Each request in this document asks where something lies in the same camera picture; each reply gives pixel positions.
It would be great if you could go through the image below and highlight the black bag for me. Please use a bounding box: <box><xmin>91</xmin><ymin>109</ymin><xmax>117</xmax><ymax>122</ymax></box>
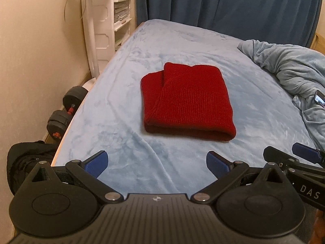
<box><xmin>6</xmin><ymin>140</ymin><xmax>59</xmax><ymax>196</ymax></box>

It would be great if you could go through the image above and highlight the grey-blue duvet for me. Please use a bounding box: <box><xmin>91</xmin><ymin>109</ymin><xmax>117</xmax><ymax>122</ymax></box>
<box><xmin>237</xmin><ymin>40</ymin><xmax>325</xmax><ymax>148</ymax></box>

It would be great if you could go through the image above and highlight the red knit sweater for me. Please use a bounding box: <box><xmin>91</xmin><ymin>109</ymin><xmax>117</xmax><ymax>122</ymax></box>
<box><xmin>140</xmin><ymin>62</ymin><xmax>237</xmax><ymax>142</ymax></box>

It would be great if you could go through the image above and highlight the white shelf unit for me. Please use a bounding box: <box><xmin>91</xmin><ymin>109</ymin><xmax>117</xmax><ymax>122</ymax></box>
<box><xmin>112</xmin><ymin>0</ymin><xmax>133</xmax><ymax>52</ymax></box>

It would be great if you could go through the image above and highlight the smartphone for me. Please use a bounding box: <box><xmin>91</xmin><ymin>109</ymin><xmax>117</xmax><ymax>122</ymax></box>
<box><xmin>314</xmin><ymin>90</ymin><xmax>325</xmax><ymax>109</ymax></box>

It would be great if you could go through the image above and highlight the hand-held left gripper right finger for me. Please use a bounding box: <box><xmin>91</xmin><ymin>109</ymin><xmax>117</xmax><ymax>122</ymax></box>
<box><xmin>190</xmin><ymin>151</ymin><xmax>288</xmax><ymax>205</ymax></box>

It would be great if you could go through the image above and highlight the black dumbbell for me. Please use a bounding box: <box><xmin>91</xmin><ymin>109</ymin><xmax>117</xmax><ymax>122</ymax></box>
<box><xmin>46</xmin><ymin>86</ymin><xmax>89</xmax><ymax>141</ymax></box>

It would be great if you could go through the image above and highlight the light blue bed blanket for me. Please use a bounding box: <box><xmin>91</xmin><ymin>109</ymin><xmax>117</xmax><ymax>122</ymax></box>
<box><xmin>53</xmin><ymin>19</ymin><xmax>321</xmax><ymax>194</ymax></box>

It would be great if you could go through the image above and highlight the wooden bed frame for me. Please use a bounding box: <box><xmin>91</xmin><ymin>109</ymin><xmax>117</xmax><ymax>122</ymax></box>
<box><xmin>310</xmin><ymin>33</ymin><xmax>321</xmax><ymax>49</ymax></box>

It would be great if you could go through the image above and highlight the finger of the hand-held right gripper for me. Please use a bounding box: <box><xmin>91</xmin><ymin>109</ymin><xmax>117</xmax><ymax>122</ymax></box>
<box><xmin>263</xmin><ymin>146</ymin><xmax>303</xmax><ymax>169</ymax></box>
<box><xmin>292</xmin><ymin>142</ymin><xmax>325</xmax><ymax>169</ymax></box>

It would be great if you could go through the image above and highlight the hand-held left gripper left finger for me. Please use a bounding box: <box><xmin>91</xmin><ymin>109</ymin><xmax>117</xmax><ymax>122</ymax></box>
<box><xmin>23</xmin><ymin>150</ymin><xmax>124</xmax><ymax>205</ymax></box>

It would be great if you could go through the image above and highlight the dark blue curtain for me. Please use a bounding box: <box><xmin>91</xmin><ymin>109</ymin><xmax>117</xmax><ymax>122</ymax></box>
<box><xmin>136</xmin><ymin>0</ymin><xmax>321</xmax><ymax>48</ymax></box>

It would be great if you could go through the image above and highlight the thin wall cable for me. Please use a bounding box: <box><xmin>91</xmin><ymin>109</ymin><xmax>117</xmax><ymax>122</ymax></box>
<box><xmin>63</xmin><ymin>0</ymin><xmax>72</xmax><ymax>25</ymax></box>

